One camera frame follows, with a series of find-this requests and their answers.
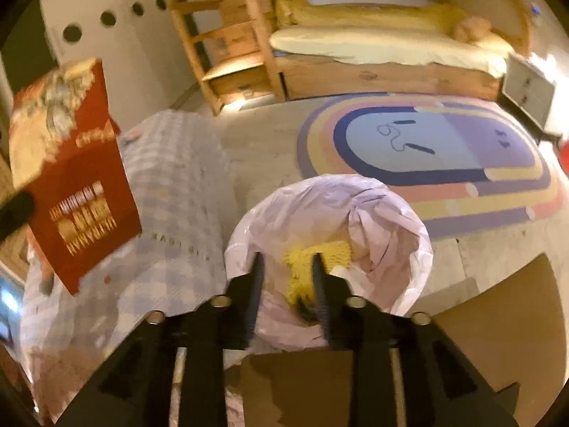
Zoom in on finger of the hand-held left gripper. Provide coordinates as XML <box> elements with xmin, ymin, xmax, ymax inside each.
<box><xmin>0</xmin><ymin>190</ymin><xmax>36</xmax><ymax>242</ymax></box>

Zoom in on grey nightstand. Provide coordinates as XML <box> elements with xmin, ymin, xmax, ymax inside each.
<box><xmin>501</xmin><ymin>53</ymin><xmax>557</xmax><ymax>131</ymax></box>

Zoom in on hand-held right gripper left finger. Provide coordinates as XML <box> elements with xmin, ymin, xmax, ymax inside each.
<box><xmin>58</xmin><ymin>252</ymin><xmax>266</xmax><ymax>427</ymax></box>

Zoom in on red printed cardboard box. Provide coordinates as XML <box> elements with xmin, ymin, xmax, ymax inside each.
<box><xmin>9</xmin><ymin>58</ymin><xmax>144</xmax><ymax>295</ymax></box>

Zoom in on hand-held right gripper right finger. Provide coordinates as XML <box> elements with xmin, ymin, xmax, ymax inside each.
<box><xmin>310</xmin><ymin>253</ymin><xmax>520</xmax><ymax>427</ymax></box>

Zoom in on oval pastel striped rug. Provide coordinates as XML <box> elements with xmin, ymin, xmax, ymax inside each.
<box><xmin>296</xmin><ymin>93</ymin><xmax>566</xmax><ymax>240</ymax></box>

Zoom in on cream mattress sheet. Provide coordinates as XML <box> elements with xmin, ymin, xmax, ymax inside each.
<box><xmin>269</xmin><ymin>24</ymin><xmax>513</xmax><ymax>77</ymax></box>

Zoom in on brown cardboard sheet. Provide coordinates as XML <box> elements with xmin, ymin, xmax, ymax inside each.
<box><xmin>242</xmin><ymin>253</ymin><xmax>569</xmax><ymax>427</ymax></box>

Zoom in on bin with pink bag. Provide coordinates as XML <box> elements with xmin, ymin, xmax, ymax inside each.
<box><xmin>224</xmin><ymin>173</ymin><xmax>434</xmax><ymax>357</ymax></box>

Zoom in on wooden bunk bed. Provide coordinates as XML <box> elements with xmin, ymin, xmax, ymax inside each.
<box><xmin>235</xmin><ymin>0</ymin><xmax>534</xmax><ymax>102</ymax></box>

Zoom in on wooden stair drawers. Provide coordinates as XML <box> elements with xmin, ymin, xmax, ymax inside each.
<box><xmin>166</xmin><ymin>0</ymin><xmax>286</xmax><ymax>117</ymax></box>

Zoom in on yellow blanket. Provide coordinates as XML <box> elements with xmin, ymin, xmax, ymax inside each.
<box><xmin>275</xmin><ymin>0</ymin><xmax>464</xmax><ymax>35</ymax></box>

